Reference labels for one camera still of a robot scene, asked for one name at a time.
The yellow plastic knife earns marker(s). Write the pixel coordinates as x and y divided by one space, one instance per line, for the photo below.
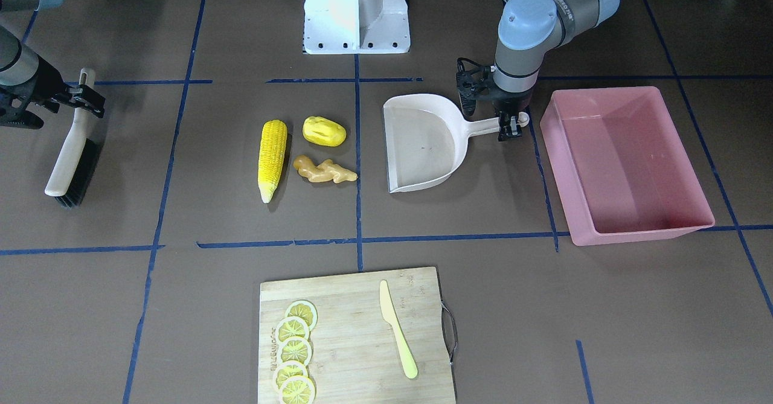
389 315

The beige plastic dustpan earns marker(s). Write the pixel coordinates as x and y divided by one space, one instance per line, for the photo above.
426 140

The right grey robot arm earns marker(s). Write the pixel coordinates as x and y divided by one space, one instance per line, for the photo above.
27 78

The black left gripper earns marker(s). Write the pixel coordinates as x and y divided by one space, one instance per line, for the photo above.
509 99

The beige hand brush black bristles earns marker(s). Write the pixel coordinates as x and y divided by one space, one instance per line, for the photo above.
75 165

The yellow toy corn cob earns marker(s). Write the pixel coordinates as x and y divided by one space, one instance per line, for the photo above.
272 152

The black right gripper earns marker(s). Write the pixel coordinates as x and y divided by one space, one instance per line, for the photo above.
53 90

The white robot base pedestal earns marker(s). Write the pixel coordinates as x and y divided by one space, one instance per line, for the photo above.
334 27

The brown toy ginger root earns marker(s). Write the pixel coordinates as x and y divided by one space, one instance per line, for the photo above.
324 172

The pink plastic bin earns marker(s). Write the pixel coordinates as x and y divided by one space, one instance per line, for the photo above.
621 170

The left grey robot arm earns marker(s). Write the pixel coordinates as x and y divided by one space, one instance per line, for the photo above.
527 30

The wooden cutting board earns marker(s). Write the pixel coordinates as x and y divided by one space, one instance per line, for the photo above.
355 357

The yellow toy bell pepper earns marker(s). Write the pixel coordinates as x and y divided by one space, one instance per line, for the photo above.
323 132

